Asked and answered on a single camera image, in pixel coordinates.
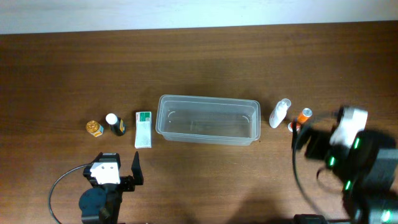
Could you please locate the clear plastic container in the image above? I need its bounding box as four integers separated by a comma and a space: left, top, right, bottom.
155, 95, 261, 146

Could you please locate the left black cable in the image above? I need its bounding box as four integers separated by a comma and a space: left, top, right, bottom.
48, 164, 93, 224

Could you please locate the orange tablet tube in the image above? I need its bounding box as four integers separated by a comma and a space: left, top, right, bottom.
296, 108, 312, 131

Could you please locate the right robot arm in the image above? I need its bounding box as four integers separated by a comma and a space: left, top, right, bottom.
292, 126, 397, 223

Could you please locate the white green medicine box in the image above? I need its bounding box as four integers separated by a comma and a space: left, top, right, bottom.
134, 111, 152, 149

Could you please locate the white spray bottle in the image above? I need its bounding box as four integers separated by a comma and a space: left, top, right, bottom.
269, 98, 291, 128

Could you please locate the small gold-lid jar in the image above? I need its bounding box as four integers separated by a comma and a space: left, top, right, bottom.
86, 121, 103, 138

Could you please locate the right black cable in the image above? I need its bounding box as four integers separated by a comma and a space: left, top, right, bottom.
291, 110, 340, 218

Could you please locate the dark bottle white cap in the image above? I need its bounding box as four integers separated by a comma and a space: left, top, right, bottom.
106, 113, 126, 136

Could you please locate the black cable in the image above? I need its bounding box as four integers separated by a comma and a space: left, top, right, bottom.
291, 110, 340, 218
48, 164, 93, 224

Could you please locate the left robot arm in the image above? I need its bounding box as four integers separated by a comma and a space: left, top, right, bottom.
79, 152, 144, 224

